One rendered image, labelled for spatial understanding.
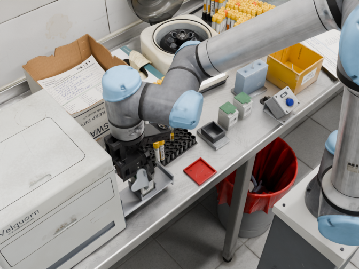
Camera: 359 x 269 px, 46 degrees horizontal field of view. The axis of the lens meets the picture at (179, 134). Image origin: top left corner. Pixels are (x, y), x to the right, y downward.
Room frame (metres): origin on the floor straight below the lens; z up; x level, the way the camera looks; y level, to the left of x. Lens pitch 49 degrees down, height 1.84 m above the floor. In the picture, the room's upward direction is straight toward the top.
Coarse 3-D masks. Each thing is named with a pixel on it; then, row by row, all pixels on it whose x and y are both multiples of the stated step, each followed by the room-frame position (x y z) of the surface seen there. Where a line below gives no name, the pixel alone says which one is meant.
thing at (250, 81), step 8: (256, 64) 1.05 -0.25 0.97; (264, 64) 1.05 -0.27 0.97; (240, 72) 1.01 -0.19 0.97; (248, 72) 1.01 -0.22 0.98; (256, 72) 1.01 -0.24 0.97; (264, 72) 1.04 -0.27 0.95; (240, 80) 1.00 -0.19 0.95; (248, 80) 0.99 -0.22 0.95; (256, 80) 1.02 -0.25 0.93; (264, 80) 1.04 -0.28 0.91; (232, 88) 1.03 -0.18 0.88; (240, 88) 0.99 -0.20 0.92; (248, 88) 1.00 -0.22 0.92; (256, 88) 1.02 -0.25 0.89; (264, 88) 1.03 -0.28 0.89
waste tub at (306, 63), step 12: (288, 48) 1.17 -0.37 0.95; (300, 48) 1.15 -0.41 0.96; (276, 60) 1.06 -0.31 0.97; (288, 60) 1.17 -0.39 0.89; (300, 60) 1.14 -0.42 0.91; (312, 60) 1.11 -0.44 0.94; (276, 72) 1.06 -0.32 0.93; (288, 72) 1.03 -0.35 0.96; (300, 72) 1.11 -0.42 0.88; (312, 72) 1.05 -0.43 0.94; (276, 84) 1.05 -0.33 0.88; (288, 84) 1.02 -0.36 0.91; (300, 84) 1.01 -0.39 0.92
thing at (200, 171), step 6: (198, 162) 0.73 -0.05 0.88; (204, 162) 0.73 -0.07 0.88; (186, 168) 0.70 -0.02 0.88; (192, 168) 0.71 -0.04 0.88; (198, 168) 0.71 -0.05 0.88; (204, 168) 0.71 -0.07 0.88; (210, 168) 0.71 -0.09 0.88; (186, 174) 0.69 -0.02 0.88; (192, 174) 0.69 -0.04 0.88; (198, 174) 0.69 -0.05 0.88; (204, 174) 0.69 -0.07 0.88; (210, 174) 0.69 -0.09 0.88; (198, 180) 0.67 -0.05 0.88; (204, 180) 0.66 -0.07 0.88
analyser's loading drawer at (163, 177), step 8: (160, 168) 0.68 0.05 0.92; (160, 176) 0.65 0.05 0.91; (168, 176) 0.65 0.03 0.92; (128, 184) 0.62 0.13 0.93; (160, 184) 0.63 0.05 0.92; (168, 184) 0.63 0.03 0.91; (120, 192) 0.60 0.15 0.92; (128, 192) 0.60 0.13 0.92; (136, 192) 0.59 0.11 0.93; (152, 192) 0.60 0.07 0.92; (128, 200) 0.58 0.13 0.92; (136, 200) 0.58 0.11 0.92; (144, 200) 0.58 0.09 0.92; (128, 208) 0.56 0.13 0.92; (136, 208) 0.56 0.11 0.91
